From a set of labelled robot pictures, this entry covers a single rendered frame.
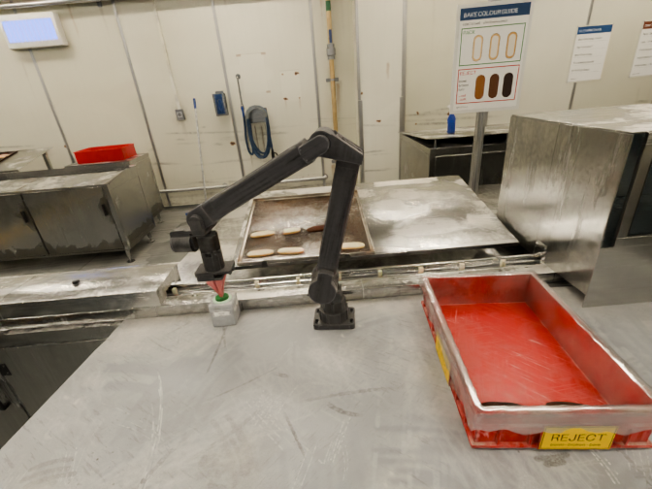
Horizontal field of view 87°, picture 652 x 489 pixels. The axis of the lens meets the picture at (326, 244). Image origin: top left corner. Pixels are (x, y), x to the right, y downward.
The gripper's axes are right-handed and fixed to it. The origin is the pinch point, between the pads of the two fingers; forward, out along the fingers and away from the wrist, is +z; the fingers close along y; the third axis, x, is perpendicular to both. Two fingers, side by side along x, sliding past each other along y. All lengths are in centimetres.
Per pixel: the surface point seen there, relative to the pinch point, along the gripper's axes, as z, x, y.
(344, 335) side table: 9.5, -12.1, 35.3
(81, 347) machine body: 19, 4, -52
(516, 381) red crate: 9, -33, 72
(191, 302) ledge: 5.2, 4.9, -11.8
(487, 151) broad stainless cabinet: 4, 180, 165
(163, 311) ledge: 7.3, 4.1, -21.0
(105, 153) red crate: -5, 301, -197
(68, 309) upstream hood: 3, 4, -50
